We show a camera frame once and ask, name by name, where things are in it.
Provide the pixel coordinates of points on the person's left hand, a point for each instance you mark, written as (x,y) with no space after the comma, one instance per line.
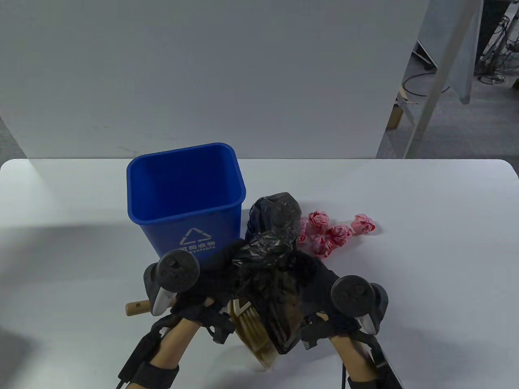
(219,275)

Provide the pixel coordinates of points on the person's right hand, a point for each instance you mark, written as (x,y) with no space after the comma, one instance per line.
(316,291)

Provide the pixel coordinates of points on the pile of pink paper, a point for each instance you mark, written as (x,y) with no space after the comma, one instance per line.
(320,219)

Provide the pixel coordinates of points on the black plastic trash bag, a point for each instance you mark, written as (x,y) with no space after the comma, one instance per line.
(275,219)

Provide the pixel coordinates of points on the beige plastic dustpan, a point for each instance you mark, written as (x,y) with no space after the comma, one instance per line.
(265,360)

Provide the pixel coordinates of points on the blue recycling bin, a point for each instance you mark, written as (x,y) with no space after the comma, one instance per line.
(182,182)

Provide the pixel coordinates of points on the person's left forearm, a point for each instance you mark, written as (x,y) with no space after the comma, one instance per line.
(180,344)

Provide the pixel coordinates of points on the person's right forearm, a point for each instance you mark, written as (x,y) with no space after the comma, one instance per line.
(348,356)

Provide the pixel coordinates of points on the black handheld controller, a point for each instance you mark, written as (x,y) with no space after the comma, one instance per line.
(350,295)
(178,269)

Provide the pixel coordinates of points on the white table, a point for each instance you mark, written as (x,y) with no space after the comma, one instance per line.
(446,263)

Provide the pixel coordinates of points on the wooden block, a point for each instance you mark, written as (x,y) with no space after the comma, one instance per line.
(394,117)

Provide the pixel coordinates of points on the white partition panel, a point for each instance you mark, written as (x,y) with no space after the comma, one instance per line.
(202,73)

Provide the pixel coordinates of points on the grey metal pole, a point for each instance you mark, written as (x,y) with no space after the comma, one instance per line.
(440,81)

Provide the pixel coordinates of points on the grey stand base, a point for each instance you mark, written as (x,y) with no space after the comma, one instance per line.
(423,54)

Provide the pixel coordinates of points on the grey leaning board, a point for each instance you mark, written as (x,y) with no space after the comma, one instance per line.
(466,60)

